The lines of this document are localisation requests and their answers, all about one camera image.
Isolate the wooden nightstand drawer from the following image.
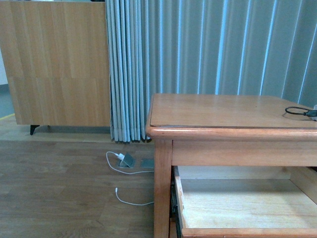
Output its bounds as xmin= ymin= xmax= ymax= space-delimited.
xmin=174 ymin=166 xmax=317 ymax=238

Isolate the wooden nightstand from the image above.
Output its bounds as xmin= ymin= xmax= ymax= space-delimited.
xmin=146 ymin=94 xmax=317 ymax=238

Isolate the closed metal floor socket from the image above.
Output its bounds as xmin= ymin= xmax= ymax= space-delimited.
xmin=141 ymin=159 xmax=155 ymax=169

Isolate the open metal floor socket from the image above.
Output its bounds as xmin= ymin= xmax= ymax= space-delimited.
xmin=117 ymin=153 xmax=136 ymax=168

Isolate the white charger plug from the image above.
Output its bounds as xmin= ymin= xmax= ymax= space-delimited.
xmin=115 ymin=153 xmax=125 ymax=161

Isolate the light wooden cabinet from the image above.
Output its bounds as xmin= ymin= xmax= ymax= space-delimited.
xmin=0 ymin=0 xmax=110 ymax=132

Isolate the grey-blue pleated curtain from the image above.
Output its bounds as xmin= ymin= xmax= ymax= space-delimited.
xmin=105 ymin=0 xmax=317 ymax=142

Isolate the white charging cable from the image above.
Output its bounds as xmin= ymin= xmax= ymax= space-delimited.
xmin=106 ymin=151 xmax=155 ymax=206

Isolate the black drawer slide rail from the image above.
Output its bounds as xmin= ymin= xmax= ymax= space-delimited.
xmin=169 ymin=167 xmax=182 ymax=238

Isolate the black cable loop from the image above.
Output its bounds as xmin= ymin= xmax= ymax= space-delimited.
xmin=285 ymin=106 xmax=315 ymax=118

